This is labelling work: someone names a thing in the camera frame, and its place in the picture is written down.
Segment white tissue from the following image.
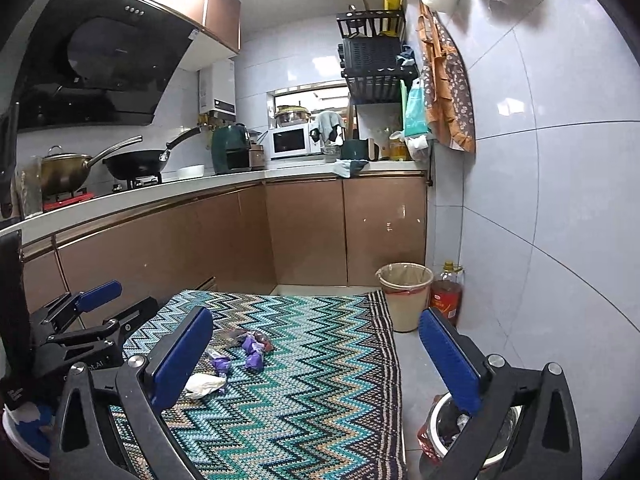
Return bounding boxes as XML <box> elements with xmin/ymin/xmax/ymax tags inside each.
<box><xmin>183</xmin><ymin>373</ymin><xmax>227</xmax><ymax>400</ymax></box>

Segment brown kitchen cabinets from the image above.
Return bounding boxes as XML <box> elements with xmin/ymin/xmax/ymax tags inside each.
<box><xmin>23</xmin><ymin>171</ymin><xmax>426</xmax><ymax>326</ymax></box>

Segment left hand blue white glove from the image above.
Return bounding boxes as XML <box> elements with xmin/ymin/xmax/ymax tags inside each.
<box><xmin>2</xmin><ymin>402</ymin><xmax>55</xmax><ymax>470</ymax></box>

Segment purple candy wrapper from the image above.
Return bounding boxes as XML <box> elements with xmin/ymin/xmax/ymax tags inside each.
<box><xmin>207</xmin><ymin>330</ymin><xmax>273</xmax><ymax>377</ymax></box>

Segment cooking oil bottle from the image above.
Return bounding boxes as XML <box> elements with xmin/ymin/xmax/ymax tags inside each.
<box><xmin>428</xmin><ymin>260</ymin><xmax>464</xmax><ymax>326</ymax></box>

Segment beige waste basket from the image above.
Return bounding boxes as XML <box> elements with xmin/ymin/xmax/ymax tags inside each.
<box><xmin>375</xmin><ymin>262</ymin><xmax>434</xmax><ymax>333</ymax></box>

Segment zigzag patterned rug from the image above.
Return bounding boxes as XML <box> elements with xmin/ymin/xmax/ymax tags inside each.
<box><xmin>124</xmin><ymin>290</ymin><xmax>408</xmax><ymax>479</ymax></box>

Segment brass saucepan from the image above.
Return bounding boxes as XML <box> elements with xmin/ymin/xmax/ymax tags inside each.
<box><xmin>40</xmin><ymin>136</ymin><xmax>143</xmax><ymax>197</ymax></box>

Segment black frying pan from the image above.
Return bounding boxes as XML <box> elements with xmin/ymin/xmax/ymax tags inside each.
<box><xmin>103</xmin><ymin>127</ymin><xmax>201</xmax><ymax>182</ymax></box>

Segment dark green air fryer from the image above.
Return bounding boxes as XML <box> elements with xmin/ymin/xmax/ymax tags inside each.
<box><xmin>210</xmin><ymin>124</ymin><xmax>250</xmax><ymax>174</ymax></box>

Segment white microwave oven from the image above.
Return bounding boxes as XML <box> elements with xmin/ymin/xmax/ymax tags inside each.
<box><xmin>267</xmin><ymin>122</ymin><xmax>321</xmax><ymax>159</ymax></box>

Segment white water heater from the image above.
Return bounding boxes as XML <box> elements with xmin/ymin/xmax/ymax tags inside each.
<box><xmin>198</xmin><ymin>58</ymin><xmax>235</xmax><ymax>115</ymax></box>

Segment teal plastic bag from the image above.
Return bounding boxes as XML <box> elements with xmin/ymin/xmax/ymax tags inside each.
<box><xmin>402</xmin><ymin>78</ymin><xmax>430</xmax><ymax>138</ymax></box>

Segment orange patterned apron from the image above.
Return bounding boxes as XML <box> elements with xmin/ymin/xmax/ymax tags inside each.
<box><xmin>418</xmin><ymin>3</ymin><xmax>476</xmax><ymax>153</ymax></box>

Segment black wall rack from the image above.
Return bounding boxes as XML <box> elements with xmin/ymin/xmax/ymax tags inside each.
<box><xmin>336</xmin><ymin>8</ymin><xmax>419</xmax><ymax>105</ymax></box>

